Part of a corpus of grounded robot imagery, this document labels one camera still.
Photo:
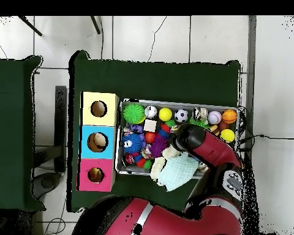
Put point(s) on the dark green side table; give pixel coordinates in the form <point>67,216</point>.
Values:
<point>19,122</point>

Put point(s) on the plain green spiky ball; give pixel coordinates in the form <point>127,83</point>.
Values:
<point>134,113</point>

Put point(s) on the yellow ball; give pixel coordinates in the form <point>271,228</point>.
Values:
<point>227,135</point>
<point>165,114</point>

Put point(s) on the white baseball toy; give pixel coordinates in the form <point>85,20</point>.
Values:
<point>214,117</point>

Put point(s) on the black tripod leg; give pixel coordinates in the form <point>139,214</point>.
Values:
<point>29,25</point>
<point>95,24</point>

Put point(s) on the black flat panel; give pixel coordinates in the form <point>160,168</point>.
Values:
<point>61,122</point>

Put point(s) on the mint green cloth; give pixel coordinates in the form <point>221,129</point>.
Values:
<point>176,171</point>

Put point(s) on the dark blue spiky ball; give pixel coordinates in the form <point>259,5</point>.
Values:
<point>132,143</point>

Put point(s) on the small silver can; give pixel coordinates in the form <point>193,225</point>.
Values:
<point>151,111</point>

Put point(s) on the purple spiky toy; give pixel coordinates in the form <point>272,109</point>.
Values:
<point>158,146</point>

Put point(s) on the wooden box three holes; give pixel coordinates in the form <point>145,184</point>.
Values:
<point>97,127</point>

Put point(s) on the black white soccer ball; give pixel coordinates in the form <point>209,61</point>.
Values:
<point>181,115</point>

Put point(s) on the pale wooden cube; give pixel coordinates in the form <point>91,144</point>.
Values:
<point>150,126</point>

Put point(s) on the orange basketball toy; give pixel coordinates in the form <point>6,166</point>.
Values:
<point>229,116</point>

